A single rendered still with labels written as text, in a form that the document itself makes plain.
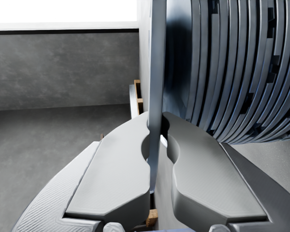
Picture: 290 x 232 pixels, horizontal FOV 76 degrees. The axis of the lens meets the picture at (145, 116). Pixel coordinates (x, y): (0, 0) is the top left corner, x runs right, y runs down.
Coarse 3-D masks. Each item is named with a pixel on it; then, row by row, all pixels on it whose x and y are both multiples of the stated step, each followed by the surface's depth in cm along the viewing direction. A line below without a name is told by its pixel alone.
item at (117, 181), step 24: (144, 120) 11; (120, 144) 9; (144, 144) 10; (96, 168) 8; (120, 168) 8; (144, 168) 8; (96, 192) 7; (120, 192) 7; (144, 192) 7; (72, 216) 6; (96, 216) 6; (120, 216) 6; (144, 216) 7
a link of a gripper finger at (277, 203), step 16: (224, 144) 9; (240, 160) 8; (256, 176) 7; (256, 192) 7; (272, 192) 7; (288, 192) 6; (272, 208) 6; (288, 208) 6; (240, 224) 6; (256, 224) 6; (272, 224) 6; (288, 224) 6
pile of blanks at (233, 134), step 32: (224, 0) 16; (256, 0) 17; (288, 0) 16; (224, 32) 16; (256, 32) 17; (288, 32) 17; (224, 64) 17; (256, 64) 17; (288, 64) 18; (224, 96) 18; (256, 96) 19; (288, 96) 19; (224, 128) 23; (256, 128) 23; (288, 128) 23
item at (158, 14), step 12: (156, 0) 9; (156, 12) 9; (156, 24) 9; (156, 36) 9; (156, 48) 9; (156, 60) 9; (156, 72) 9; (156, 84) 10; (156, 96) 10; (156, 108) 10; (156, 120) 10; (156, 132) 11; (156, 144) 11; (156, 156) 12; (156, 168) 13; (156, 180) 14
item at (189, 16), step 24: (168, 0) 25; (192, 0) 16; (168, 24) 24; (192, 24) 16; (168, 48) 24; (192, 48) 16; (168, 72) 25; (192, 72) 17; (168, 96) 28; (192, 96) 18
